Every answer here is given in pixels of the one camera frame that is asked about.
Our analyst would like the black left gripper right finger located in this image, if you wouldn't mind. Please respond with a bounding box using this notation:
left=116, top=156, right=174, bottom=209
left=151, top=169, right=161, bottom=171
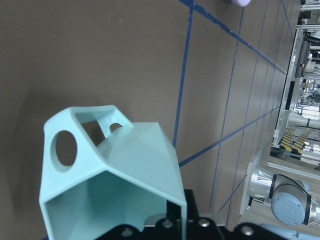
left=166, top=189, right=281, bottom=240

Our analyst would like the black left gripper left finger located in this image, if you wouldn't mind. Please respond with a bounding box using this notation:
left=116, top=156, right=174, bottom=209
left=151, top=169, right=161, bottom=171
left=94, top=217, right=181, bottom=240

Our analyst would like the teal hexagonal cup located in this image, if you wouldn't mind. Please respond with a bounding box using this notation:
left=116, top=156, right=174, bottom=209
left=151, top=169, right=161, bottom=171
left=39, top=105, right=187, bottom=240

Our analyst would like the silver robot arm blue cap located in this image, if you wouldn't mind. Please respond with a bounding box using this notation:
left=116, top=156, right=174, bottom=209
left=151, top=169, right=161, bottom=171
left=99, top=167, right=317, bottom=240

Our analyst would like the white round plate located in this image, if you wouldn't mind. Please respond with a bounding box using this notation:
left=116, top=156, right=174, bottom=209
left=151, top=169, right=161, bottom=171
left=231, top=0, right=251, bottom=8

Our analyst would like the aluminium frame machinery background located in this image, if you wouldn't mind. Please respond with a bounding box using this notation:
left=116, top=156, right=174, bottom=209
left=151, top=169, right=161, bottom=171
left=267, top=0, right=320, bottom=180

